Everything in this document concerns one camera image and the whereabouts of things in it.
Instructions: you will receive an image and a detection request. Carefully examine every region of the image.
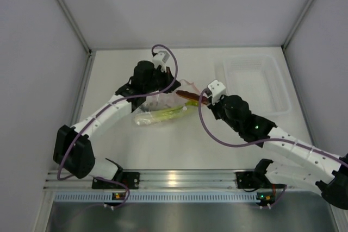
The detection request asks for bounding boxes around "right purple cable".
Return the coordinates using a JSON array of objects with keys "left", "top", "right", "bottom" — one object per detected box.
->
[{"left": 198, "top": 95, "right": 348, "bottom": 169}]

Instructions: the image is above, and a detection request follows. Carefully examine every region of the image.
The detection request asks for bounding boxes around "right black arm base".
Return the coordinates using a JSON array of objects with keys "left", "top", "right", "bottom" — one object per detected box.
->
[{"left": 235, "top": 171, "right": 259, "bottom": 191}]

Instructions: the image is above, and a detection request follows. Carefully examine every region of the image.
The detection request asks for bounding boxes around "clear zip top bag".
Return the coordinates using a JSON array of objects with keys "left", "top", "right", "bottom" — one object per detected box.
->
[{"left": 133, "top": 91, "right": 198, "bottom": 126}]

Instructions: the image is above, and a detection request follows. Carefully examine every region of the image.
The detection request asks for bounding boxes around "purple cable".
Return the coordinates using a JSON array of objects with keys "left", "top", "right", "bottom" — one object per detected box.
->
[
  {"left": 198, "top": 95, "right": 348, "bottom": 169},
  {"left": 57, "top": 43, "right": 179, "bottom": 181}
]

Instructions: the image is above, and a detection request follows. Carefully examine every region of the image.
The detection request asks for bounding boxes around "green fake celery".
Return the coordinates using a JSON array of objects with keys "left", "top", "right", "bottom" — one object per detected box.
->
[{"left": 134, "top": 102, "right": 198, "bottom": 126}]

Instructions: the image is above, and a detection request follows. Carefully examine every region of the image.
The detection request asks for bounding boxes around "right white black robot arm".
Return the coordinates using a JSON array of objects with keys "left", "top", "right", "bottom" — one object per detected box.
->
[{"left": 207, "top": 93, "right": 347, "bottom": 210}]

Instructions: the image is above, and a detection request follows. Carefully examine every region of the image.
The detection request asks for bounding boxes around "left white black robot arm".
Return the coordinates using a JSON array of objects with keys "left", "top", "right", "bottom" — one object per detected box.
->
[{"left": 53, "top": 61, "right": 181, "bottom": 188}]

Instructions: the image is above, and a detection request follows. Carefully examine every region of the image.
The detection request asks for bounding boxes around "grey slotted cable duct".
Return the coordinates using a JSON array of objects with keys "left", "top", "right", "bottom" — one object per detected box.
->
[{"left": 54, "top": 191, "right": 272, "bottom": 203}]

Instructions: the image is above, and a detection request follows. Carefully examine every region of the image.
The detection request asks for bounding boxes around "dark red fake meat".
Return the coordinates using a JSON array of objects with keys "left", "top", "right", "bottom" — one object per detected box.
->
[{"left": 176, "top": 90, "right": 200, "bottom": 106}]

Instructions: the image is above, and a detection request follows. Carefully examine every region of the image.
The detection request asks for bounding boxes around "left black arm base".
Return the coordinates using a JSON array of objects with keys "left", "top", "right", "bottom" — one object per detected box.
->
[{"left": 91, "top": 171, "right": 140, "bottom": 190}]

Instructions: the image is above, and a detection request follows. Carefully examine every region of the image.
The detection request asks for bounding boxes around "aluminium mounting rail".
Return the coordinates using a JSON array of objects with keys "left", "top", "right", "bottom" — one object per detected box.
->
[{"left": 43, "top": 168, "right": 313, "bottom": 191}]

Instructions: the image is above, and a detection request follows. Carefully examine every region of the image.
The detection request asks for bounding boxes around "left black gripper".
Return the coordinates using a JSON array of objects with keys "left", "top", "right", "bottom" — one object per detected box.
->
[{"left": 144, "top": 66, "right": 180, "bottom": 94}]

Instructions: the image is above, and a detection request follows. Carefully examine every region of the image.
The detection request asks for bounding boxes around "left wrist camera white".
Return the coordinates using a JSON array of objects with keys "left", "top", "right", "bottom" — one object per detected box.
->
[{"left": 152, "top": 51, "right": 170, "bottom": 72}]

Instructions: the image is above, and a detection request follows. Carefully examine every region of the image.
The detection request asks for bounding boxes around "grey fake fish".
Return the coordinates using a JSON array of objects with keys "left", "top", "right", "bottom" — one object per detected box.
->
[{"left": 139, "top": 100, "right": 173, "bottom": 112}]

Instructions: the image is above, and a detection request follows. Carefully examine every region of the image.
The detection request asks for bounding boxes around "white plastic basket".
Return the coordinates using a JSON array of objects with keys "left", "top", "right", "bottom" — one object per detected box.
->
[{"left": 215, "top": 53, "right": 292, "bottom": 117}]

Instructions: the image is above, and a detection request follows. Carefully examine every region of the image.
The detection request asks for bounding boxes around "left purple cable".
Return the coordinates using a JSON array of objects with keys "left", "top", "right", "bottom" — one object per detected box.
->
[{"left": 57, "top": 43, "right": 179, "bottom": 181}]

